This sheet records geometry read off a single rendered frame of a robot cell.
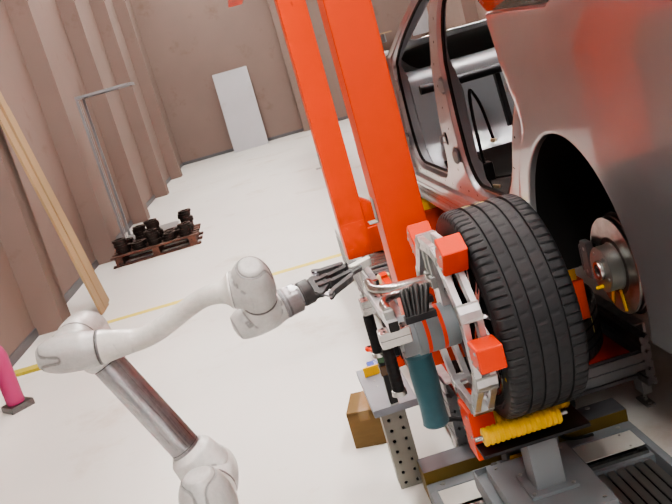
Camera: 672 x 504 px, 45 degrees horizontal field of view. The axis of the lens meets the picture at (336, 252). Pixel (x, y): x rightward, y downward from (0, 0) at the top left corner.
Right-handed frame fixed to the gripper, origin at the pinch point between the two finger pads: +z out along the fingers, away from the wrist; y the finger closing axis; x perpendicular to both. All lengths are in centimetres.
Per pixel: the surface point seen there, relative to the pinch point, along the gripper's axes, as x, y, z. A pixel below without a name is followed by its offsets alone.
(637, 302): 28, -41, 71
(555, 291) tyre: -1, -43, 37
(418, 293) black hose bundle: -1.3, -21.5, 7.2
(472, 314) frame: 0.8, -35.3, 15.6
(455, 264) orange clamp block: -7.5, -23.8, 18.6
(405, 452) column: 114, 6, 4
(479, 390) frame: 21, -45, 10
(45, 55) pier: 260, 799, -31
